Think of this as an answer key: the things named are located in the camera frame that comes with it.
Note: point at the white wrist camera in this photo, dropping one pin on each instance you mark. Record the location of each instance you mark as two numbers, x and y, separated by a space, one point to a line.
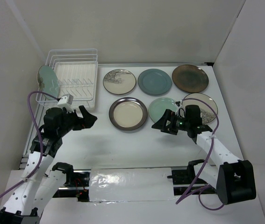
180 109
65 102

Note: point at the plain light green plate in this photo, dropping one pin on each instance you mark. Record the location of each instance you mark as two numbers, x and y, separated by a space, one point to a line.
159 106

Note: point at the white tape sheet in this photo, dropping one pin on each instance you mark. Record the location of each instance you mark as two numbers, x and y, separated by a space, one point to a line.
130 185

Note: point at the cream plate with dark rim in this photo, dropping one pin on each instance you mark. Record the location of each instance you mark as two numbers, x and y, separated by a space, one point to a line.
128 114

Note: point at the cream plate with crackle pattern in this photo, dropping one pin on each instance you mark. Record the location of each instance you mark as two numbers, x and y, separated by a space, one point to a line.
207 105

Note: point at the white wire dish rack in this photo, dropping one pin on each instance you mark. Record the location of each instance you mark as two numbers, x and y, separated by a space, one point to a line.
72 55

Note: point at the cream plate with tree pattern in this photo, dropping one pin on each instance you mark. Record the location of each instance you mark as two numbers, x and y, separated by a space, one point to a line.
119 81

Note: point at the brown speckled plate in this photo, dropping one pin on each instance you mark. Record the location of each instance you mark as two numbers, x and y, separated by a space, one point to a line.
190 78

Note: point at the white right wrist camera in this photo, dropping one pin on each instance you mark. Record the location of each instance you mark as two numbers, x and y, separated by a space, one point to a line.
180 109

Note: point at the white drip tray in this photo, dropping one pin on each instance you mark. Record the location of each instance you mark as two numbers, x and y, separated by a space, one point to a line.
78 79

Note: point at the light green plate with flower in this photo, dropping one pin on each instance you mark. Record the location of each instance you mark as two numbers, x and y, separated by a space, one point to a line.
48 82

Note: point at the blue-grey plate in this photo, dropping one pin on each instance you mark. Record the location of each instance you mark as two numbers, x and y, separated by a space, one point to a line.
154 82

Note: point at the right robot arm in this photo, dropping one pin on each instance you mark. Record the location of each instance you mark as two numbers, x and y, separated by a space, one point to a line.
232 178

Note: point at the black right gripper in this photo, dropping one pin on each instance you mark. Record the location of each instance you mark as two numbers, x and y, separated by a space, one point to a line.
169 123

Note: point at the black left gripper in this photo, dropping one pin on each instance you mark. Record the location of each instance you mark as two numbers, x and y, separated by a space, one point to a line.
87 122

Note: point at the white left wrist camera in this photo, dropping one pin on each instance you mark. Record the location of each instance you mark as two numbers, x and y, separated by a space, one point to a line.
65 102

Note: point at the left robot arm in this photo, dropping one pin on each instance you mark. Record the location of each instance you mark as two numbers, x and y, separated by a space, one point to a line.
31 195

